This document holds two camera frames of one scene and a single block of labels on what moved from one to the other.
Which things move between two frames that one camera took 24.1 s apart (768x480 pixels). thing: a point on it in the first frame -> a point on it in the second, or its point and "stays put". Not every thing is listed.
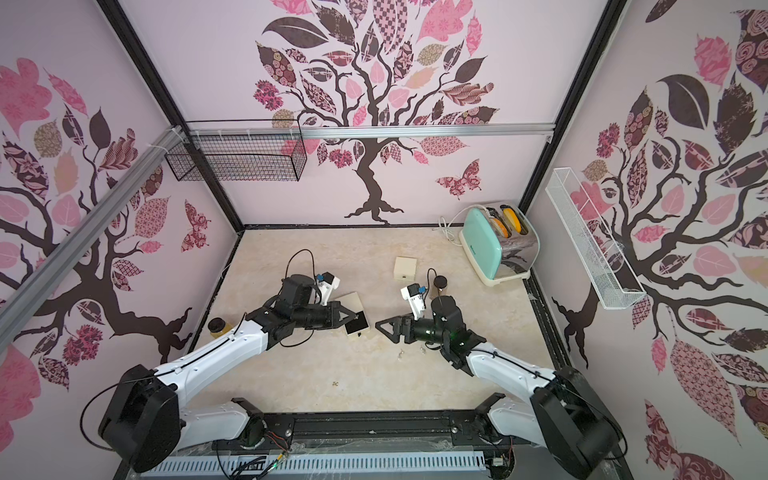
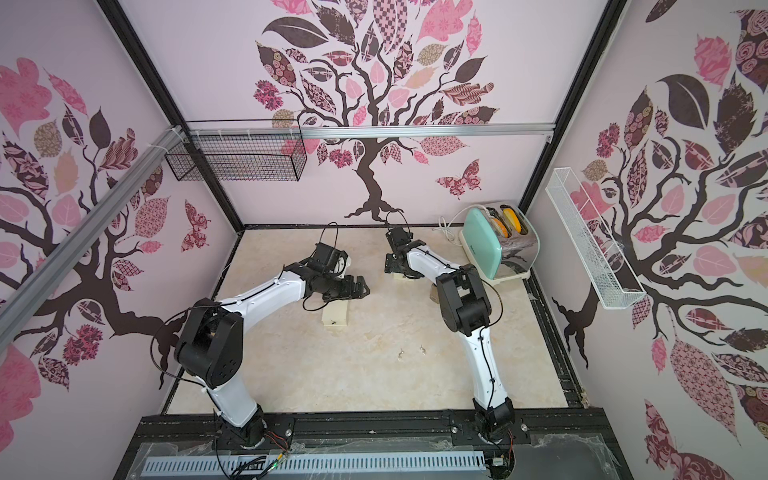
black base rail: x=366 y=433 stays put
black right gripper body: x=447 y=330 -> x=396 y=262
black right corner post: x=575 y=98 stays put
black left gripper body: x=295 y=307 -> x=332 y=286
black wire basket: x=240 y=150 stays put
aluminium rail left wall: x=21 y=301 stays put
